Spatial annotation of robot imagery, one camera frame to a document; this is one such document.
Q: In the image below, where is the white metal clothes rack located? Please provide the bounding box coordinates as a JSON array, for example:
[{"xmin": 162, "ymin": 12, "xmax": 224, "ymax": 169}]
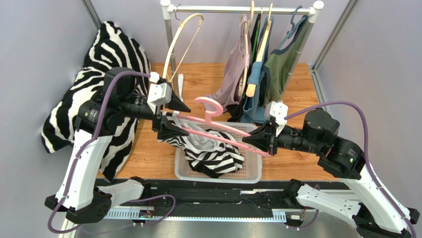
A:
[{"xmin": 160, "ymin": 0, "xmax": 324, "ymax": 82}]

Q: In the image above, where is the white plastic laundry basket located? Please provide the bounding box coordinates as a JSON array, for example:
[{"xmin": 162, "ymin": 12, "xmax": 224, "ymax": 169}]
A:
[{"xmin": 174, "ymin": 121, "xmax": 263, "ymax": 184}]

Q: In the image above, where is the blue ribbed tank top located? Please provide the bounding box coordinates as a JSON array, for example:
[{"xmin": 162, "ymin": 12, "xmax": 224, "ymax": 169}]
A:
[{"xmin": 240, "ymin": 16, "xmax": 274, "ymax": 124}]

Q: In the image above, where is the beige hanger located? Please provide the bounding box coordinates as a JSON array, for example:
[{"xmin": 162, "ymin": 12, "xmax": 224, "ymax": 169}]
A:
[{"xmin": 238, "ymin": 0, "xmax": 255, "ymax": 98}]

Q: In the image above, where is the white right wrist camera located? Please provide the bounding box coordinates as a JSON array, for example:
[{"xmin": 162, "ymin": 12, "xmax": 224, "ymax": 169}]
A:
[{"xmin": 264, "ymin": 101, "xmax": 288, "ymax": 136}]

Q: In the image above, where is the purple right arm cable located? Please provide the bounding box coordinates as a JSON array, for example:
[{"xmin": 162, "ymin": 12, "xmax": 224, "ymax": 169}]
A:
[{"xmin": 284, "ymin": 101, "xmax": 418, "ymax": 238}]

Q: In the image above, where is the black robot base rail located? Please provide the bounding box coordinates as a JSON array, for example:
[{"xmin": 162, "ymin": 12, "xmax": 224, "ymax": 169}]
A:
[{"xmin": 123, "ymin": 179, "xmax": 305, "ymax": 219}]

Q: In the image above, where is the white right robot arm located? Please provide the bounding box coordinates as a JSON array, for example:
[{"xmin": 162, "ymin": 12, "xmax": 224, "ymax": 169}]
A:
[{"xmin": 243, "ymin": 107, "xmax": 420, "ymax": 238}]

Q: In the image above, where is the olive green tank top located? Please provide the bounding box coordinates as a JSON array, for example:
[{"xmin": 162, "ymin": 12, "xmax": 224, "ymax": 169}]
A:
[{"xmin": 259, "ymin": 15, "xmax": 308, "ymax": 106}]

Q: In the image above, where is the wooden hanger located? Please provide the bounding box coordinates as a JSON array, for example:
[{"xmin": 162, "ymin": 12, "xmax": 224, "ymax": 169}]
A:
[{"xmin": 246, "ymin": 3, "xmax": 273, "ymax": 97}]

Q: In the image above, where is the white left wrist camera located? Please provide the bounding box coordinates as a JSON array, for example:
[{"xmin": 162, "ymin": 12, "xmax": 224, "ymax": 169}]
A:
[{"xmin": 147, "ymin": 72, "xmax": 172, "ymax": 109}]

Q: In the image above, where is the blue grey hanger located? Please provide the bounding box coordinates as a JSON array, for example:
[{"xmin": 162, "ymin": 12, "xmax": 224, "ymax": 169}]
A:
[{"xmin": 276, "ymin": 5, "xmax": 305, "ymax": 50}]

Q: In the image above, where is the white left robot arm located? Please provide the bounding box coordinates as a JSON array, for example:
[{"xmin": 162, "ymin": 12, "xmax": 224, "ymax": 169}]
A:
[{"xmin": 45, "ymin": 67, "xmax": 190, "ymax": 226}]

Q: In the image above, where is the cream white hanger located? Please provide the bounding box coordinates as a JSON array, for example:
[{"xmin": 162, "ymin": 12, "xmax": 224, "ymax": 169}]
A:
[{"xmin": 162, "ymin": 4, "xmax": 205, "ymax": 83}]

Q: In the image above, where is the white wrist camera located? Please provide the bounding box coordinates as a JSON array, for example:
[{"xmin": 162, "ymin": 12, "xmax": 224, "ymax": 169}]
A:
[
  {"xmin": 264, "ymin": 101, "xmax": 288, "ymax": 136},
  {"xmin": 147, "ymin": 72, "xmax": 172, "ymax": 109}
]

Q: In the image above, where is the pink lilac tank top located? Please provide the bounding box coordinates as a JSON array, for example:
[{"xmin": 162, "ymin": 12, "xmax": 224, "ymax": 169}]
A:
[{"xmin": 205, "ymin": 15, "xmax": 252, "ymax": 112}]

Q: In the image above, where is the pink plastic hanger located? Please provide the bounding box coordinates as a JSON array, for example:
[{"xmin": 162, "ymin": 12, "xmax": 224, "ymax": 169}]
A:
[{"xmin": 173, "ymin": 96, "xmax": 272, "ymax": 157}]

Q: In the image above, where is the green hanger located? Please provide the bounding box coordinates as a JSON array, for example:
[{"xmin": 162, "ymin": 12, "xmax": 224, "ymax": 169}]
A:
[{"xmin": 250, "ymin": 13, "xmax": 262, "ymax": 66}]

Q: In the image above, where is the black white striped tank top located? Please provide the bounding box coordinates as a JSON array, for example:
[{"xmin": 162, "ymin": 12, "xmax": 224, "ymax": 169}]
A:
[{"xmin": 165, "ymin": 134, "xmax": 245, "ymax": 170}]

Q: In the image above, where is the zebra striped pillow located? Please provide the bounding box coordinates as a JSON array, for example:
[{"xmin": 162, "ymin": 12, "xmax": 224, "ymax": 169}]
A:
[{"xmin": 41, "ymin": 21, "xmax": 151, "ymax": 182}]

